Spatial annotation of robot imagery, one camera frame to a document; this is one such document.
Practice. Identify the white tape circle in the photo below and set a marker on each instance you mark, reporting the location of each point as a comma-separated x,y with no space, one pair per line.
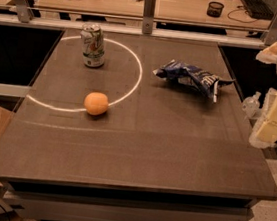
65,81

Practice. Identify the black mesh pen cup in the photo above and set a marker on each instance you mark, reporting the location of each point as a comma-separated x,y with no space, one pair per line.
215,9

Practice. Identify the clear plastic sanitizer bottle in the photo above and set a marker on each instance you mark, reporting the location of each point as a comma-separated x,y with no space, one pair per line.
251,104

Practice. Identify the middle metal rail bracket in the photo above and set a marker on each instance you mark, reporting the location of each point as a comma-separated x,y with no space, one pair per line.
148,16

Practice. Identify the blue crumpled chip bag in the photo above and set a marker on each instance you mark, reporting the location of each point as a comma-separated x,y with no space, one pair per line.
204,82

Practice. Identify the orange fruit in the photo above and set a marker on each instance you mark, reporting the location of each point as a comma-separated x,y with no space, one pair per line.
96,103

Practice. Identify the green white soda can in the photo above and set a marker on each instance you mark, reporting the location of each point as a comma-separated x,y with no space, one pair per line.
92,45

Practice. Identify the black keyboard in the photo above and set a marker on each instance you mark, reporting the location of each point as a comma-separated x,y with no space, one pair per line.
258,9

